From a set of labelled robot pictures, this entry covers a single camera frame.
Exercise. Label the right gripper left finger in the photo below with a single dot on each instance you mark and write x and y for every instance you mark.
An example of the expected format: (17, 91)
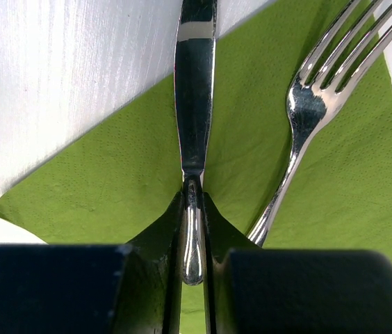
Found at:
(95, 288)

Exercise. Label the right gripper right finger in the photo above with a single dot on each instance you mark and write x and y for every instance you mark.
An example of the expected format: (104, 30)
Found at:
(253, 290)

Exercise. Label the silver fork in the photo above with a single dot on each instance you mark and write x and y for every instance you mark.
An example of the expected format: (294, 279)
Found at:
(316, 95)

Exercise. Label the silver table knife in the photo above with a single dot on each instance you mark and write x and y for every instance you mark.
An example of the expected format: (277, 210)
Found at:
(194, 67)

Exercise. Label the green paper napkin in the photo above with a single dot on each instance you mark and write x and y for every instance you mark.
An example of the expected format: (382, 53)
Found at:
(117, 179)

